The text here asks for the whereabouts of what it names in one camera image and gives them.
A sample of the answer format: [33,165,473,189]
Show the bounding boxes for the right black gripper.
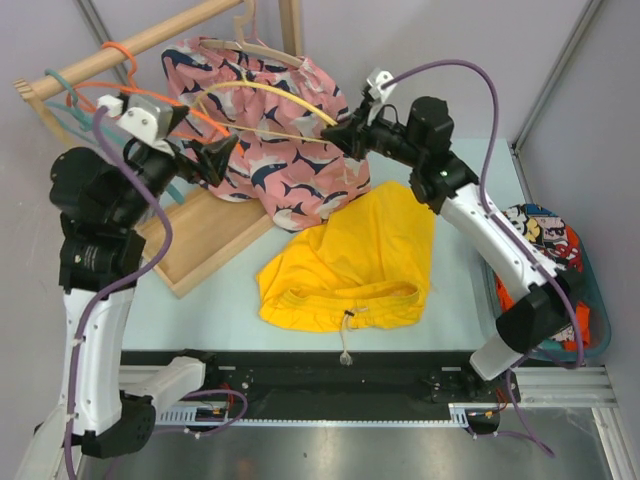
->
[322,98,424,169]

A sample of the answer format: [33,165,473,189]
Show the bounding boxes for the yellow hanger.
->
[193,78,338,143]

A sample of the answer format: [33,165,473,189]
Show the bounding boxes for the yellow shorts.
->
[256,181,436,341]

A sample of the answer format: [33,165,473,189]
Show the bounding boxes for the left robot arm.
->
[49,96,238,459]

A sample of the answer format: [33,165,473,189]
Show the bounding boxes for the orange hanger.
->
[65,41,231,144]

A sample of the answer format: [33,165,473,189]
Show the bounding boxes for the teal hanger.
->
[44,68,185,204]

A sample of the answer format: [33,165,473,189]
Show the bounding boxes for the pink shark print shorts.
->
[161,37,371,232]

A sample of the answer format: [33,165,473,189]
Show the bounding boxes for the beige hanger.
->
[200,0,303,68]

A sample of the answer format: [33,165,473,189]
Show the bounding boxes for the colourful cartoon print shorts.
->
[503,203,584,272]

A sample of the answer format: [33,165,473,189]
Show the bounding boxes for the wooden clothes rack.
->
[13,1,302,298]

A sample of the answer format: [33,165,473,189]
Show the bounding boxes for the teal laundry basket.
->
[492,202,612,364]

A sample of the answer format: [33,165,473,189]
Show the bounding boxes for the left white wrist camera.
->
[97,94,173,154]

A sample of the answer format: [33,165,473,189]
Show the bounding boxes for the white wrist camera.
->
[361,69,395,123]
[97,94,173,154]

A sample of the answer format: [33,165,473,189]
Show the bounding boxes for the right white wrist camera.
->
[361,69,395,123]

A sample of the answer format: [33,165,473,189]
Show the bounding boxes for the white slotted cable duct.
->
[156,400,500,429]

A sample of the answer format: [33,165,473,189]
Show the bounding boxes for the aluminium frame rail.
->
[117,364,616,406]

